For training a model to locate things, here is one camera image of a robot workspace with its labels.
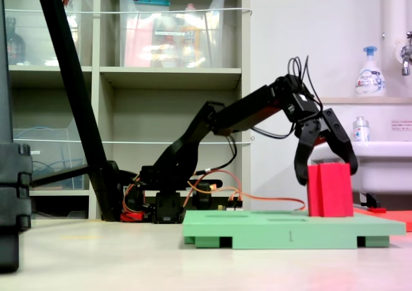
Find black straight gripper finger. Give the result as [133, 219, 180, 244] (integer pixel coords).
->
[321, 108, 359, 176]

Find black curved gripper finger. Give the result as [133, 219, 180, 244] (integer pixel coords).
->
[294, 120, 323, 186]

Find red cross columnar block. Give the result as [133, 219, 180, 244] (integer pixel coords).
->
[306, 162, 354, 218]

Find green shape-hole board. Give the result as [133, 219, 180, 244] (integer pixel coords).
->
[182, 209, 406, 250]

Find small clear sanitizer bottle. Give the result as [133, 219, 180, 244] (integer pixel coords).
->
[350, 116, 371, 143]

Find white sink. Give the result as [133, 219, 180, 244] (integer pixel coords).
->
[310, 141, 412, 195]

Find white blue soap pump bottle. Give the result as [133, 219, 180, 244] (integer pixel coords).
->
[355, 45, 387, 98]

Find small circuit board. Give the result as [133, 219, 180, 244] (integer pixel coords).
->
[217, 196, 244, 212]

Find red flat mat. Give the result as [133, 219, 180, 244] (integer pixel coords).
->
[353, 207, 412, 232]

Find metal faucet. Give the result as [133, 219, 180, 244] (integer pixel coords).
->
[395, 30, 412, 77]

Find black table clamp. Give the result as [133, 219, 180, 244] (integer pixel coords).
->
[192, 178, 223, 212]

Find clear bin with supplies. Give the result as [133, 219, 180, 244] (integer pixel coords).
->
[118, 0, 226, 69]

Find white vertical pipe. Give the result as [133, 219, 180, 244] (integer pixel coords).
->
[381, 0, 409, 97]

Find orange-label pink-cap bottle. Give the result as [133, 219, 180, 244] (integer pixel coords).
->
[180, 3, 202, 68]

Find beige shelf unit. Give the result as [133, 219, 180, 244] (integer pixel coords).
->
[3, 0, 252, 220]

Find pink pack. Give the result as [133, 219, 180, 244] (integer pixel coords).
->
[124, 17, 154, 68]

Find teal flat box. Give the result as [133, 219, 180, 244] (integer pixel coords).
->
[133, 0, 171, 7]

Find black tripod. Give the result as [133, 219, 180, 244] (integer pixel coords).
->
[30, 0, 140, 223]

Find clear file tray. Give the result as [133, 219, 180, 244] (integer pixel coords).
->
[12, 117, 90, 191]

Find clear bin with bottles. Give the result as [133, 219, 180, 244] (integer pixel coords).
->
[5, 0, 93, 67]

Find notched black stack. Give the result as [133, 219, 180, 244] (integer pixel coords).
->
[0, 142, 33, 274]

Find dark patterned bottle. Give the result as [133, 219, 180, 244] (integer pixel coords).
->
[5, 16, 26, 66]

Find black wrist cable loops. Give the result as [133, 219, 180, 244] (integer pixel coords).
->
[287, 55, 323, 108]

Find orange cable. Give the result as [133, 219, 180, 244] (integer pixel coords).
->
[182, 170, 306, 212]

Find pink wall label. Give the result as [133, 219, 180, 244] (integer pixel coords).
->
[391, 119, 412, 132]

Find black elbow cable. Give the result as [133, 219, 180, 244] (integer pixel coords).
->
[192, 135, 238, 176]

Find sink mounting bracket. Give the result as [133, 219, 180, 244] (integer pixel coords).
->
[353, 191, 382, 210]

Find white cord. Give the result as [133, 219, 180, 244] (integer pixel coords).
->
[12, 135, 256, 146]
[5, 6, 254, 17]

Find red orange base wires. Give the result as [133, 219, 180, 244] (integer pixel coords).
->
[120, 174, 145, 223]

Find dark grey upright post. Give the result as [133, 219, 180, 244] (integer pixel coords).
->
[0, 0, 14, 144]

